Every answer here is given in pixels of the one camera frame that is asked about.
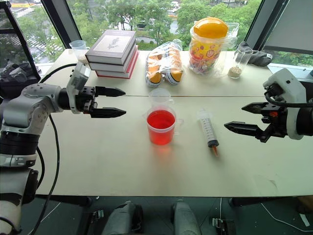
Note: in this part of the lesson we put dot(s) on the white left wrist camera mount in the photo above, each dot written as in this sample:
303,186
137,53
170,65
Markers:
77,78

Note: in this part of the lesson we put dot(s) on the grey rounded robot leg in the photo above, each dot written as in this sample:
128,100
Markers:
122,219
185,218

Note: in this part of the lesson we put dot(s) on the candy jar with orange lid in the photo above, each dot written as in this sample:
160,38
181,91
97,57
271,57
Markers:
207,49

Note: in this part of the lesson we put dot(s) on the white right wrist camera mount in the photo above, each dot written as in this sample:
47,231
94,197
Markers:
289,98

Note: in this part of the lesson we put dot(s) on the cup of red liquid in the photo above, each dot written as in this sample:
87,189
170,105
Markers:
161,127

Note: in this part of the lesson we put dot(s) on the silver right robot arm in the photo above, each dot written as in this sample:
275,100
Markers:
305,122

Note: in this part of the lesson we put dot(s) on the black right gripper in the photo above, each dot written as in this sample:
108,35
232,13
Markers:
275,122

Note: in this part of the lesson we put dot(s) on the dark grey cloth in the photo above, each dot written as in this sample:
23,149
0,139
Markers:
258,57

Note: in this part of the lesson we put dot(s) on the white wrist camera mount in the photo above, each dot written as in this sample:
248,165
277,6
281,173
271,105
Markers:
289,98
77,78

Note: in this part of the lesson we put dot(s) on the red hardcover book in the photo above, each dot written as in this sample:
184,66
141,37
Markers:
122,72

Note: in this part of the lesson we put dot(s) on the small empty clear plastic cup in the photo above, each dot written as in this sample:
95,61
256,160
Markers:
160,96

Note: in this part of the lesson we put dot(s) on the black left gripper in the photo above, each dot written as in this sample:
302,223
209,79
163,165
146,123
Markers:
85,100

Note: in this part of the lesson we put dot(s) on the black table leg bar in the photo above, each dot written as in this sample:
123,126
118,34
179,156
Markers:
264,201

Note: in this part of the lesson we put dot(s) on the black metal stand frame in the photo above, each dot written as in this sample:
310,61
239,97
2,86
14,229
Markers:
17,31

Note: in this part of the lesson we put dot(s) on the tall glass with grains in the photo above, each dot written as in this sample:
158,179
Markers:
238,63

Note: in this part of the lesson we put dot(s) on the clear syringe with orange tip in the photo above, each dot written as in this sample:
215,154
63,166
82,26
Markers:
207,129

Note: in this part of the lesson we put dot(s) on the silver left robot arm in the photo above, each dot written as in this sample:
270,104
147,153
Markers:
29,105

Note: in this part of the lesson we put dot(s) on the dark grey hardcover book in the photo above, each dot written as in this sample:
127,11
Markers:
115,65

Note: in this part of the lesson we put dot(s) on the black floor clamp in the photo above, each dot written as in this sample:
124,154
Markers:
223,226
98,215

